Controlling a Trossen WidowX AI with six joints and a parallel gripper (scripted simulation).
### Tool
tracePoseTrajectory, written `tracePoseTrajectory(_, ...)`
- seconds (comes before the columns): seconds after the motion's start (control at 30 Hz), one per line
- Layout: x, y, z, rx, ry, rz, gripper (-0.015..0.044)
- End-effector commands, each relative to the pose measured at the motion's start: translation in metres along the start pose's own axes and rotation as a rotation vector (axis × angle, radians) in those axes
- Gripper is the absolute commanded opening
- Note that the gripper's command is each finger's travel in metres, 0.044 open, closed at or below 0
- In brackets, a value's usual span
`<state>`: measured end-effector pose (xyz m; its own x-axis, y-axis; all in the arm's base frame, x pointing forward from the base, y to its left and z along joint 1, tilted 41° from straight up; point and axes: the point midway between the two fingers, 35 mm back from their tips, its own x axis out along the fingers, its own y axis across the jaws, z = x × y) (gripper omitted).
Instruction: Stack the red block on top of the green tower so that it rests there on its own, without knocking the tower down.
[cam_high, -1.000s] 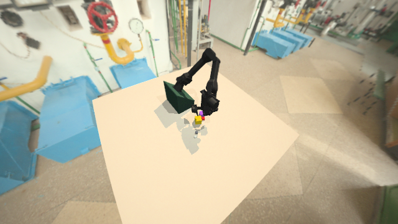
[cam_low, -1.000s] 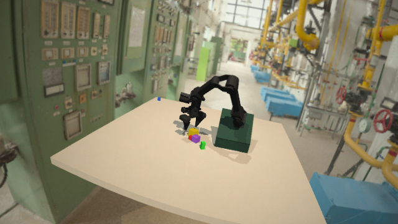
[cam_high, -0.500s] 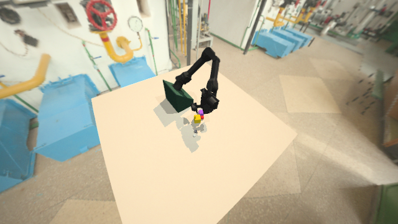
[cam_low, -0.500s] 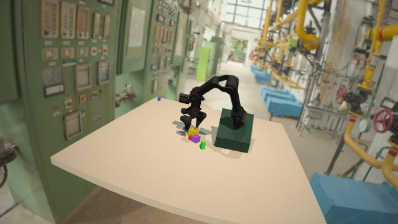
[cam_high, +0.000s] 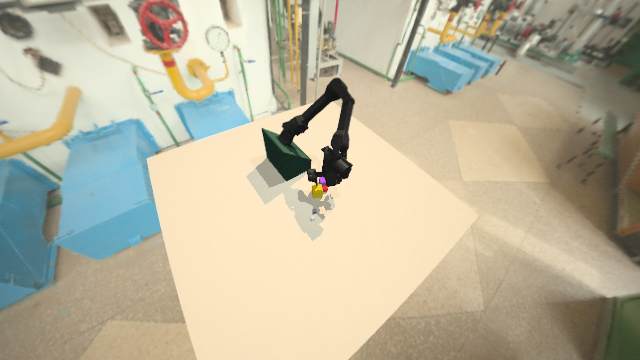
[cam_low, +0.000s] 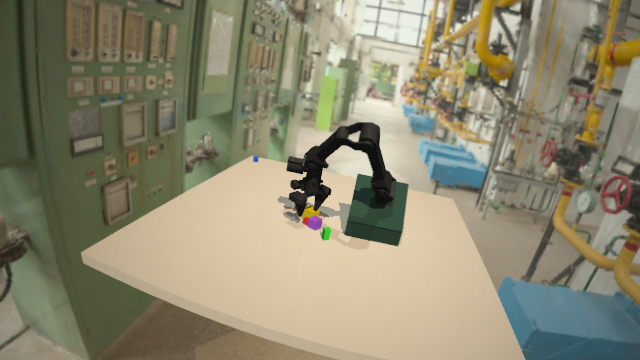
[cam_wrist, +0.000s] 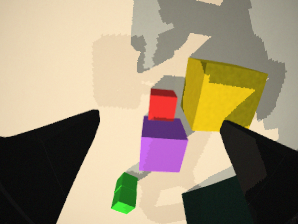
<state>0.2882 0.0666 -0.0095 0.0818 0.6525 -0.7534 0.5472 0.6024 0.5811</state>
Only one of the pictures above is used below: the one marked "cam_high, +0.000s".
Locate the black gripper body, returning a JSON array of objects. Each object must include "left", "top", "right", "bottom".
[{"left": 307, "top": 164, "right": 349, "bottom": 182}]

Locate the yellow block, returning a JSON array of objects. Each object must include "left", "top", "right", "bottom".
[{"left": 312, "top": 184, "right": 323, "bottom": 198}]

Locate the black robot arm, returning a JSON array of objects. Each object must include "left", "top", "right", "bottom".
[{"left": 275, "top": 77, "right": 355, "bottom": 187}]

